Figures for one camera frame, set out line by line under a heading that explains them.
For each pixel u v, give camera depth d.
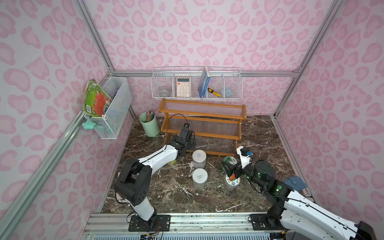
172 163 0.93
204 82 0.87
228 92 1.01
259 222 0.72
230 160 0.86
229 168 0.65
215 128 1.14
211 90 0.97
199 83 0.98
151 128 1.01
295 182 0.84
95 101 0.72
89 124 0.63
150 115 0.98
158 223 0.73
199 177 0.78
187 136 0.71
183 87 0.93
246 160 0.63
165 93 0.96
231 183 0.78
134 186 0.45
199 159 0.86
